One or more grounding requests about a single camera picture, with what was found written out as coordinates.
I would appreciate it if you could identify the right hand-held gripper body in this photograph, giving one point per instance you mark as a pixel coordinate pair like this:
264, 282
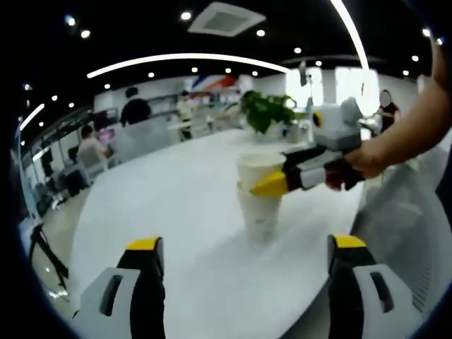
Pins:
335, 127

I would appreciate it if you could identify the white table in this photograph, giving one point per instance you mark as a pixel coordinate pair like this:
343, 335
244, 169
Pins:
197, 219

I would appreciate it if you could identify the red white blue wall banner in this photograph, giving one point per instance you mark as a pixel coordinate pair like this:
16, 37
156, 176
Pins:
212, 83

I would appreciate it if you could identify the person's right hand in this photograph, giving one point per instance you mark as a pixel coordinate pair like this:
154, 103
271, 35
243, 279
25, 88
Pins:
367, 160

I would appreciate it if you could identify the long curved ceiling light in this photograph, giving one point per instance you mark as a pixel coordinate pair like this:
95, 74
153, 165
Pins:
353, 31
183, 56

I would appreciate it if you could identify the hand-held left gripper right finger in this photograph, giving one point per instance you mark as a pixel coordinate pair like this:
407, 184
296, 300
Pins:
363, 307

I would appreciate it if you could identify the black tripod stand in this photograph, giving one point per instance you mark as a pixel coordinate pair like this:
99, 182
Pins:
37, 234

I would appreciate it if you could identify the green potted plant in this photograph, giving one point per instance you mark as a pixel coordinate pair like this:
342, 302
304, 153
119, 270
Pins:
263, 113

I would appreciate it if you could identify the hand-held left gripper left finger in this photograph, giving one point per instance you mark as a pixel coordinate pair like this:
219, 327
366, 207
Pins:
120, 307

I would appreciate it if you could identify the small glass jar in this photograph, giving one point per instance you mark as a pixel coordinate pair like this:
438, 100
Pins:
294, 134

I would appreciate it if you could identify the black hanging screen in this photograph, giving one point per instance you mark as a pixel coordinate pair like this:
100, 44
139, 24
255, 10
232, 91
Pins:
303, 72

